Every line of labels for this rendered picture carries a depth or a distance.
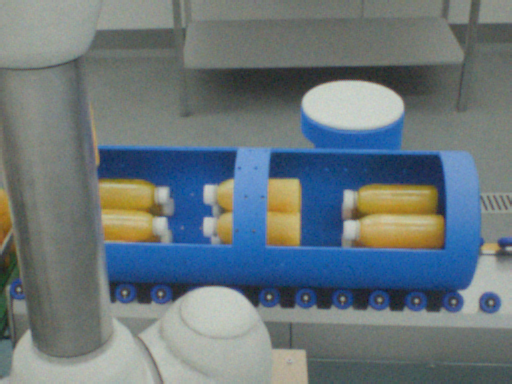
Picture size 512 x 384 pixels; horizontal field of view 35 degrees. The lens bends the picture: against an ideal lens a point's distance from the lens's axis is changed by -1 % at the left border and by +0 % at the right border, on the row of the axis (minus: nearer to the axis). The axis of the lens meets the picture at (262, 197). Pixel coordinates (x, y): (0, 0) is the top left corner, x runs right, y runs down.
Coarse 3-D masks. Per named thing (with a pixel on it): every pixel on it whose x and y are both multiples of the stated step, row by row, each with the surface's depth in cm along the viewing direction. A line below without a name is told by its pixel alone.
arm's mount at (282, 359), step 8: (272, 352) 139; (280, 352) 139; (288, 352) 139; (296, 352) 139; (304, 352) 139; (280, 360) 137; (288, 360) 137; (296, 360) 138; (304, 360) 138; (280, 368) 136; (288, 368) 136; (296, 368) 136; (304, 368) 136; (272, 376) 134; (280, 376) 135; (288, 376) 135; (296, 376) 135; (304, 376) 135
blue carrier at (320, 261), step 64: (192, 192) 181; (256, 192) 154; (320, 192) 179; (448, 192) 152; (128, 256) 157; (192, 256) 156; (256, 256) 155; (320, 256) 154; (384, 256) 153; (448, 256) 152
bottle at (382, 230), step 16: (368, 224) 158; (384, 224) 158; (400, 224) 158; (416, 224) 158; (432, 224) 157; (368, 240) 159; (384, 240) 158; (400, 240) 158; (416, 240) 158; (432, 240) 157
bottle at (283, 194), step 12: (228, 180) 163; (276, 180) 162; (288, 180) 162; (216, 192) 163; (228, 192) 161; (276, 192) 160; (288, 192) 160; (216, 204) 164; (228, 204) 162; (276, 204) 161; (288, 204) 161
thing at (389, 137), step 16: (304, 112) 219; (304, 128) 220; (320, 128) 213; (384, 128) 212; (400, 128) 218; (320, 144) 216; (336, 144) 213; (352, 144) 212; (368, 144) 212; (384, 144) 214; (400, 144) 222
